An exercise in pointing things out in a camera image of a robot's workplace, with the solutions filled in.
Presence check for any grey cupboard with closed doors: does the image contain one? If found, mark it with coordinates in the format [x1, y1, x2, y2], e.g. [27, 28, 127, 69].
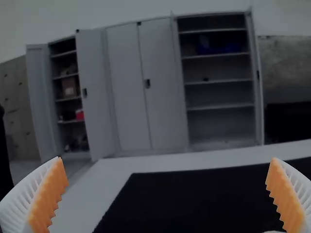
[105, 18, 189, 152]

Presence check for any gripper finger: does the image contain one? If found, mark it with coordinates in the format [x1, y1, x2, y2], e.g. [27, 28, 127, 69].
[265, 157, 311, 233]
[0, 156, 69, 233]

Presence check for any blue bin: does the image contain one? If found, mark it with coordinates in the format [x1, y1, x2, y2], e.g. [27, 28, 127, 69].
[195, 35, 249, 55]

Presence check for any black mat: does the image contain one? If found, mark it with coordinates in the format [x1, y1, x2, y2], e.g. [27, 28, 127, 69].
[93, 156, 311, 233]

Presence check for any grey cupboard with open doors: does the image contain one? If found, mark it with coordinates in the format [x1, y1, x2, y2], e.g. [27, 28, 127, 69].
[25, 29, 115, 163]
[170, 9, 265, 149]

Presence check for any black crate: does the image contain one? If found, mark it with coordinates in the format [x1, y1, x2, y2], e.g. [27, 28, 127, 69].
[264, 101, 311, 144]

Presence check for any black partition panel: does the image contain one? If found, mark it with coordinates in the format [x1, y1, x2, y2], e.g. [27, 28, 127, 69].
[0, 103, 14, 196]

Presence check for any brown cardboard box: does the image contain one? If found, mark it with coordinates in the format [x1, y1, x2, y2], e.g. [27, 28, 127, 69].
[61, 77, 80, 98]

